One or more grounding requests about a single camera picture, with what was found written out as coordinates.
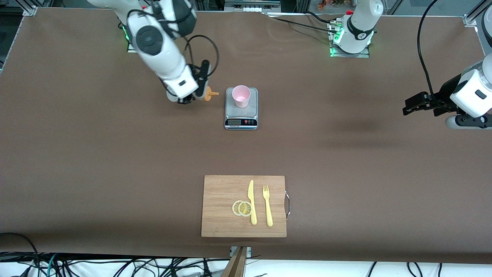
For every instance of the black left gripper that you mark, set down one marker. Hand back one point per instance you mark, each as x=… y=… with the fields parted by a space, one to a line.
x=442 y=100

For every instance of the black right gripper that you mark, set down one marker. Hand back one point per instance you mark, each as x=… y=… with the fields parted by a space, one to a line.
x=200 y=93

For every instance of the white squeeze bottle orange cap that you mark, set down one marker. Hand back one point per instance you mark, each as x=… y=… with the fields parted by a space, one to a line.
x=209 y=93

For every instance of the pink plastic cup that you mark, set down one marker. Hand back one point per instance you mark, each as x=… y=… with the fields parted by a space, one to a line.
x=241 y=96

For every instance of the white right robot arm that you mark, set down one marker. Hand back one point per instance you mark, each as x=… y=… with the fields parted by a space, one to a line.
x=153 y=42

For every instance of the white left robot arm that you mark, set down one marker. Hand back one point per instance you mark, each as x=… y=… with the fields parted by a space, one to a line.
x=357 y=27

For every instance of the silver digital kitchen scale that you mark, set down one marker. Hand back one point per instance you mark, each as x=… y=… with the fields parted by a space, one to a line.
x=241 y=115

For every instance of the white power strip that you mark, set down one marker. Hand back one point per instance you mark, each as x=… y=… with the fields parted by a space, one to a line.
x=251 y=4

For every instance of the wooden cutting board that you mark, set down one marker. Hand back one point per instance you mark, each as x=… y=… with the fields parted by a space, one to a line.
x=223 y=207

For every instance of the yellow plastic knife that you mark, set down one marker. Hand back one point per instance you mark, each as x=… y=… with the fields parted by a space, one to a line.
x=251 y=200

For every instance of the lemon slice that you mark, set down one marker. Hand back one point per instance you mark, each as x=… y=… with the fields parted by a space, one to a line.
x=245 y=209
x=235 y=207

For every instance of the yellow plastic fork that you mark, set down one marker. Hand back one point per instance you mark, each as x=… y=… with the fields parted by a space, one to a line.
x=268 y=207

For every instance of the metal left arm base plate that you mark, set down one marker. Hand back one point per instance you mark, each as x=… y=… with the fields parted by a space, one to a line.
x=363 y=55

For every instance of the aluminium frame profile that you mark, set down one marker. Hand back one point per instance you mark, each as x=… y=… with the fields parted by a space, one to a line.
x=474 y=11
x=32 y=5

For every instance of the metal bracket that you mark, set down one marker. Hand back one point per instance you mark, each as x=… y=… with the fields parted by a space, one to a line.
x=249 y=251

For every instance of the wooden post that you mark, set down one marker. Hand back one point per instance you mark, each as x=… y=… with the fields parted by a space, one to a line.
x=235 y=265

